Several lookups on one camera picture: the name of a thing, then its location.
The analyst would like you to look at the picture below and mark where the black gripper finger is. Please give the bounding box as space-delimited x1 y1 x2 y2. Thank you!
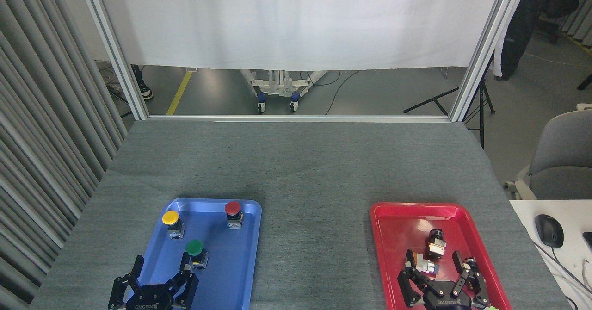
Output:
164 264 200 310
108 255 145 310
451 251 490 309
398 249 433 308

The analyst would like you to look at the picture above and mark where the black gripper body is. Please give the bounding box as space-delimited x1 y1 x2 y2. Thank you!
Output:
124 283 174 310
423 280 472 310

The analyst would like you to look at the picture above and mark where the green push button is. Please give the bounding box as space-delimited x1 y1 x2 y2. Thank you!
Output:
185 239 209 270

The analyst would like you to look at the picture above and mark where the yellow push button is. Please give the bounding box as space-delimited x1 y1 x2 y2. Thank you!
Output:
162 211 185 240

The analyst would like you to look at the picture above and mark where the red push button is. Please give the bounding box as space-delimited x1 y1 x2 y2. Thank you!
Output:
224 201 244 229

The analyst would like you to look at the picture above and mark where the blue tray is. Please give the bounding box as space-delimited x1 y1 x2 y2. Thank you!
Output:
126 198 262 310

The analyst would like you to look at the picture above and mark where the red tray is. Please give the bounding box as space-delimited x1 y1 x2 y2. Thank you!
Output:
370 202 512 310

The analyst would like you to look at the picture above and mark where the white desk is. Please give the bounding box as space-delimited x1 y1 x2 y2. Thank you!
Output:
509 200 592 310

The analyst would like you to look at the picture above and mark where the black computer mouse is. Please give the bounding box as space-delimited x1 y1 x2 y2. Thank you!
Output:
535 214 565 248

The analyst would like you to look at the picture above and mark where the grey office chair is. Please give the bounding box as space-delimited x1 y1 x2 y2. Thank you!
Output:
504 110 592 201

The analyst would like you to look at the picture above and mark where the grey pleated curtain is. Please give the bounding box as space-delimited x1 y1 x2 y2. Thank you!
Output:
0 0 129 310
557 0 592 48

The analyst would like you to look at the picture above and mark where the black tripod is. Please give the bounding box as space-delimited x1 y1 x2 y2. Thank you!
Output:
402 58 496 149

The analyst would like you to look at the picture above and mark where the person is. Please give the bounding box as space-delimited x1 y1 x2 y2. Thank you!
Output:
131 65 154 100
494 0 592 82

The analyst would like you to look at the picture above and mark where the white stand on wheels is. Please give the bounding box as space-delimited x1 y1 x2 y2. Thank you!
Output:
240 69 328 114

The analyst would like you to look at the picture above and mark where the white cloth backdrop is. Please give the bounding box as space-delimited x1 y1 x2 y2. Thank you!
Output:
95 0 507 72

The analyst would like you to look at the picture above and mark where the white and orange switch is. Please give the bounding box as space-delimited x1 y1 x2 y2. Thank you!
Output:
412 252 440 276

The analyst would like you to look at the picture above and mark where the black and white switch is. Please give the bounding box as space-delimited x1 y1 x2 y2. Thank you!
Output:
425 229 447 260

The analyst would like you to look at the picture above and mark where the black mouse cable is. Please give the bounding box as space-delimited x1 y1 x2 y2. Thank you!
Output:
532 242 592 297

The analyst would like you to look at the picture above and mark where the silver frame crossbar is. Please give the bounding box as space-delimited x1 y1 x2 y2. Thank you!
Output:
147 115 452 123

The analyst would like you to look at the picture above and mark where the black floor cable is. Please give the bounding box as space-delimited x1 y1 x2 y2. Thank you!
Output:
325 70 361 115

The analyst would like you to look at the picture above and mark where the silver frame post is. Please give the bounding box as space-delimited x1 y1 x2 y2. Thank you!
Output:
449 0 532 122
76 0 149 121

